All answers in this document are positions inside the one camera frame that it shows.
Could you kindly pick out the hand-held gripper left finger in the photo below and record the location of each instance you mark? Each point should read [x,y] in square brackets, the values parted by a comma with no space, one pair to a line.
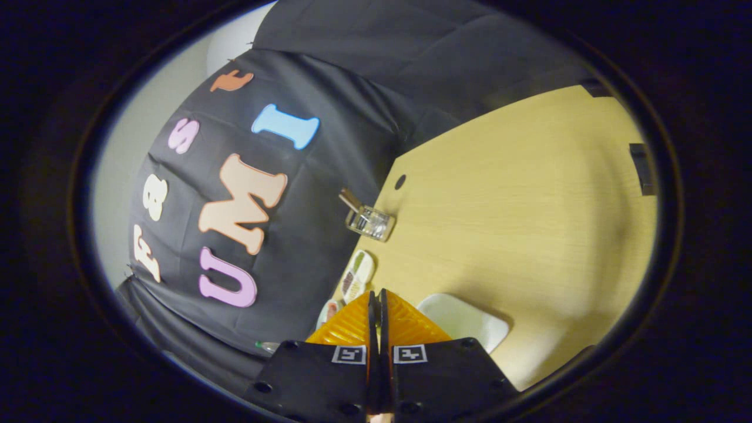
[329,376]

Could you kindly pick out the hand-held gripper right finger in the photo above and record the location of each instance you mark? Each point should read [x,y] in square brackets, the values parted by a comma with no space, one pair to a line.
[446,376]

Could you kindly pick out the white rectangular dish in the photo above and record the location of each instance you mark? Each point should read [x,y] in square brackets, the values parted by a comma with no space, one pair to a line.
[464,320]

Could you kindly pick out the pale green round plate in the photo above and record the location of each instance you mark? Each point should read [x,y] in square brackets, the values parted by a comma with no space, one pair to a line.
[325,314]

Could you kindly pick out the red raw steak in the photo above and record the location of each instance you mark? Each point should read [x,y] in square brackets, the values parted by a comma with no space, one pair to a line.
[332,311]

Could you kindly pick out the green capped water bottle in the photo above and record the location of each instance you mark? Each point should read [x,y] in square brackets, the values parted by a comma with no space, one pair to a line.
[268,346]

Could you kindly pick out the white divided seasoning dish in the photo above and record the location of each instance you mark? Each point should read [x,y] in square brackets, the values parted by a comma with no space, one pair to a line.
[358,273]

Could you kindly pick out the clear glass jar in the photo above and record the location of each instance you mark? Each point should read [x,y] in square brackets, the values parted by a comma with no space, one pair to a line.
[371,223]

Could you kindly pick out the black backdrop cloth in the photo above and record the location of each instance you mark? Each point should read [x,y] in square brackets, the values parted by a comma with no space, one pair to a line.
[329,188]

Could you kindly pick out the black table bracket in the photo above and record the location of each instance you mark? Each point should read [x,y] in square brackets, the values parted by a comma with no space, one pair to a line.
[643,169]
[597,89]

